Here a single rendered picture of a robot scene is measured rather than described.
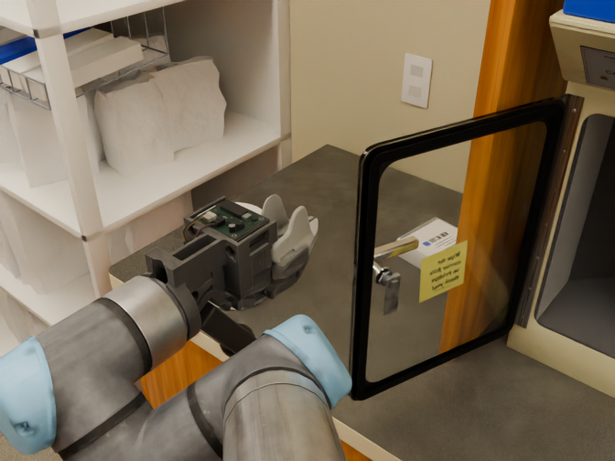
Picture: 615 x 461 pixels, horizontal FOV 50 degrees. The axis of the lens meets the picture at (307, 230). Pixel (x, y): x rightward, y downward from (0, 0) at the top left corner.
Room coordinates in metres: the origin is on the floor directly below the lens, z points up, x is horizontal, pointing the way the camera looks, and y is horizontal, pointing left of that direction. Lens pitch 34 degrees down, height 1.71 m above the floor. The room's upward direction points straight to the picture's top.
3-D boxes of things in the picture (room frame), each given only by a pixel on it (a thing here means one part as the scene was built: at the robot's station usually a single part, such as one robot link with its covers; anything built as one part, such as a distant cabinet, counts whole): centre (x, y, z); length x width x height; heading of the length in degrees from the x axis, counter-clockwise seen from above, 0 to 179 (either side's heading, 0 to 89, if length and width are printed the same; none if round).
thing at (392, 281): (0.64, -0.10, 1.18); 0.02 x 0.02 x 0.06; 29
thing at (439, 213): (0.70, -0.19, 1.19); 0.30 x 0.01 x 0.40; 119
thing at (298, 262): (0.52, 0.03, 1.31); 0.09 x 0.05 x 0.02; 140
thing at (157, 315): (0.42, 0.14, 1.33); 0.08 x 0.05 x 0.08; 50
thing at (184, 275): (0.48, 0.09, 1.34); 0.12 x 0.08 x 0.09; 140
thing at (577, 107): (0.78, -0.33, 1.19); 0.03 x 0.02 x 0.39; 50
